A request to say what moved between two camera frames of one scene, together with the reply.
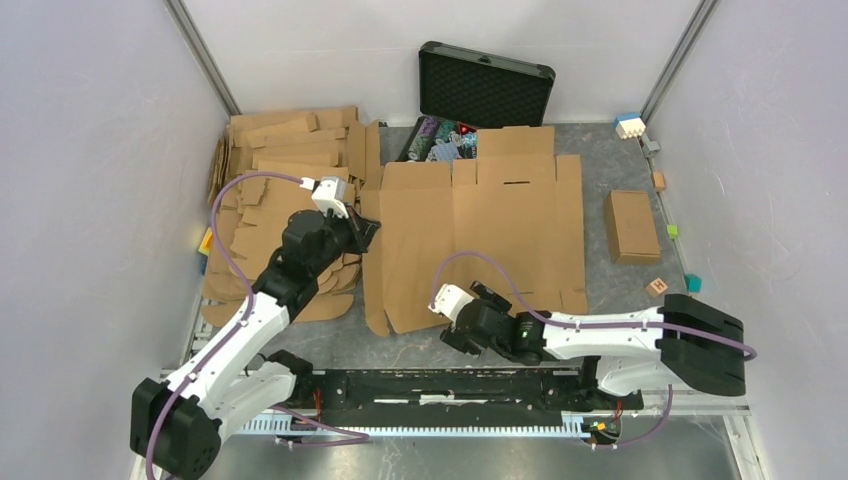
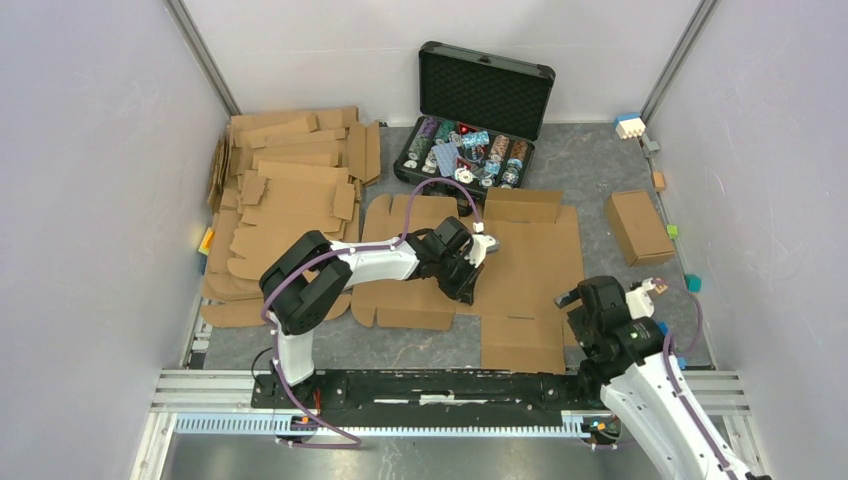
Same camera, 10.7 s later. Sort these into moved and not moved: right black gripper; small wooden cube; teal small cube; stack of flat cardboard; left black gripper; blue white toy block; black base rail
Moved: right black gripper; left black gripper
Not moved: small wooden cube; teal small cube; stack of flat cardboard; blue white toy block; black base rail
